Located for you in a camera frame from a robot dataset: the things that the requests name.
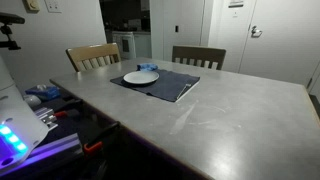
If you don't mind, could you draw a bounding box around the blue tissue box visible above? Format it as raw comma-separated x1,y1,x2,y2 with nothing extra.
25,84,62,102

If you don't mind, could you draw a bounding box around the aluminium extrusion rail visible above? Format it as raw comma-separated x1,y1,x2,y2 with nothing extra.
0,132,83,176

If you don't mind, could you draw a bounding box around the light wooden chair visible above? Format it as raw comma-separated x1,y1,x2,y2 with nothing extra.
65,42,122,73

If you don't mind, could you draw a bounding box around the silver metal bracket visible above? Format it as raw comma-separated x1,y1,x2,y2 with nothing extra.
34,106,59,132

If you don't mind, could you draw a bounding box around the dark blue placemat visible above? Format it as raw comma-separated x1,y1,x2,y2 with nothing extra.
110,68,201,103

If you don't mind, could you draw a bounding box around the white kitchen oven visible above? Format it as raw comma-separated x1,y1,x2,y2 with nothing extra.
111,31,136,61

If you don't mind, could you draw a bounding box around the black clamp red handle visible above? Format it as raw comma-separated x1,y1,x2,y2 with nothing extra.
53,99,84,119

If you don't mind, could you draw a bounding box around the silver door handle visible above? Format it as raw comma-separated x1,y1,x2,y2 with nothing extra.
250,25,263,39

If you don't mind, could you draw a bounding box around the white rounded object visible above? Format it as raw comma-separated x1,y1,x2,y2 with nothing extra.
23,94,43,109

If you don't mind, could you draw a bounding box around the beige round thermostat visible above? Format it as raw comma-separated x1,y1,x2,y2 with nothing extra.
22,0,41,14

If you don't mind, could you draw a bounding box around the white round plate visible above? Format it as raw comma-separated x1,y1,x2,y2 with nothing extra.
123,70,160,86

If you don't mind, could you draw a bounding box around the black clamp orange tip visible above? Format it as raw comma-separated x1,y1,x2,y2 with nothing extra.
82,121,121,155

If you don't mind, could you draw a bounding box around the crumpled blue cloth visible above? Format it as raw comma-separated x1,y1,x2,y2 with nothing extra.
136,62,159,72

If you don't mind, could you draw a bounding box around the black camera on stand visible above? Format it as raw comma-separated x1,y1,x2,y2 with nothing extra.
0,12,26,51

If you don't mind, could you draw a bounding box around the dark brown wooden chair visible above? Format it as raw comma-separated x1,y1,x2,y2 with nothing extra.
171,45,227,71

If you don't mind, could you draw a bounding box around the white door sign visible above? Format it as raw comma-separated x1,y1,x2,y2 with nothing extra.
228,0,245,9

